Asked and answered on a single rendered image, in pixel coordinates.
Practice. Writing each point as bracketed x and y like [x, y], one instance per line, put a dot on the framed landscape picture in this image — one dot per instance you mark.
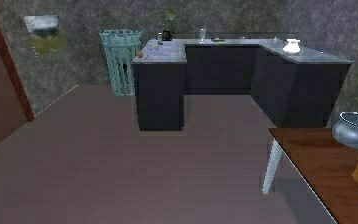
[45, 35]

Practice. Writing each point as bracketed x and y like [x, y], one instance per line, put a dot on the small white shaker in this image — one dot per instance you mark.
[275, 39]

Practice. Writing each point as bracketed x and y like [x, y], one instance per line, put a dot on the flat dark remote control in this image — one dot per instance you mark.
[217, 40]

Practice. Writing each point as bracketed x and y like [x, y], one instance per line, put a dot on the dark kitchen counter unit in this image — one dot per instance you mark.
[220, 73]

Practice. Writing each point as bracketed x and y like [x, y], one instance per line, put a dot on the green house plant black pot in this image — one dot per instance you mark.
[167, 25]

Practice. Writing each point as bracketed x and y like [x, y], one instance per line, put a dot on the brown room door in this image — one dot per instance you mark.
[0, 90]

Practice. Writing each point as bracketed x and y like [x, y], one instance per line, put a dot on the small clear cup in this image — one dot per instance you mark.
[153, 45]

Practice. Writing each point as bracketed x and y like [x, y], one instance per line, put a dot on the small orange fruit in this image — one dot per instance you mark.
[140, 54]

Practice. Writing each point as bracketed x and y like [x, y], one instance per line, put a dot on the clear drinking glass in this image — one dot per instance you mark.
[202, 35]

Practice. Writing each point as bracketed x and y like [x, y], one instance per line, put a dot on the grey metal bowl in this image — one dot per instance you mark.
[353, 131]

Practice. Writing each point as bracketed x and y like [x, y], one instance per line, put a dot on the teal slatted bin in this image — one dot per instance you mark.
[122, 63]

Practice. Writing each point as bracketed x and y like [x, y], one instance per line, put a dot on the small dark shaker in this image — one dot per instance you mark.
[160, 38]

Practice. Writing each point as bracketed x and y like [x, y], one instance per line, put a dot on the brown wooden table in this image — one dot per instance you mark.
[330, 166]

